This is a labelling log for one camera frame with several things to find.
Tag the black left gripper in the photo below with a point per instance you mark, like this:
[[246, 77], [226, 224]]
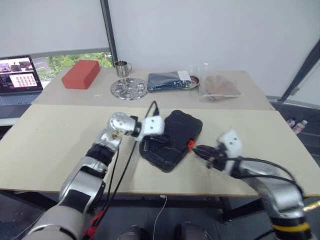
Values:
[[160, 138]]

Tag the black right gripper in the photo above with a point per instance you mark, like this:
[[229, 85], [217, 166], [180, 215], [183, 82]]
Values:
[[218, 161]]

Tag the black tool case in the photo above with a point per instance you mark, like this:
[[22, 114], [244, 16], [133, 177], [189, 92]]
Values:
[[175, 135]]

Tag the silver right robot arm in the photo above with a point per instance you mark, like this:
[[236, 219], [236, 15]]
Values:
[[282, 197]]

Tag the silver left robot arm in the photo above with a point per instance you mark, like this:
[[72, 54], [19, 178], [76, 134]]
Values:
[[82, 185]]

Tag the dark blue folded cloth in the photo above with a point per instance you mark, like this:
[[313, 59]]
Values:
[[162, 81]]

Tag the round perforated steel plate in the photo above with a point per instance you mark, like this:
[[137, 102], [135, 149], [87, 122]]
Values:
[[128, 88]]

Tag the round red rimmed metal dish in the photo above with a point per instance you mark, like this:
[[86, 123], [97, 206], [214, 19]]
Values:
[[195, 82]]

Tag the clear plastic bag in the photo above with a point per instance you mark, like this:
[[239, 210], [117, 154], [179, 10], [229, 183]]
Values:
[[220, 86]]

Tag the steel mug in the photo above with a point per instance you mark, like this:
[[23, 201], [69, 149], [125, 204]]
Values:
[[121, 68]]

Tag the dark rounded shape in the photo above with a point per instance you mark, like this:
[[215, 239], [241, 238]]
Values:
[[191, 231], [132, 233]]

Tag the small bottle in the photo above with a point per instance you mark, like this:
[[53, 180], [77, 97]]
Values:
[[291, 122], [299, 127]]

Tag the red brick block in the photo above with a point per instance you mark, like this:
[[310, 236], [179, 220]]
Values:
[[80, 75]]

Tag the brass coloured rod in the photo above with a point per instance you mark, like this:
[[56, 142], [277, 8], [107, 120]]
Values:
[[312, 206]]

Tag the dark diagonal metal strut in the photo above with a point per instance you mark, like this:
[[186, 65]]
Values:
[[302, 72]]

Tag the open laptop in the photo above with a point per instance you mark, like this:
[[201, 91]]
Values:
[[17, 80]]

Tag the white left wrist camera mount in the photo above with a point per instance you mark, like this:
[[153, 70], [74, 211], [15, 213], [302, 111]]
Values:
[[153, 126]]

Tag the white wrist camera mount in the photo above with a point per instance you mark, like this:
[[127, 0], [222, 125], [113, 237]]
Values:
[[153, 126], [231, 143]]

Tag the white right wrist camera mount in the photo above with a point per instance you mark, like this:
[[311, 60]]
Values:
[[231, 143]]

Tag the black table frame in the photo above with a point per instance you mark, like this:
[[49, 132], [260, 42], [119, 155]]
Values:
[[175, 201]]

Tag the dark window frame post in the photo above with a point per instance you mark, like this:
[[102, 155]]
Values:
[[108, 30]]

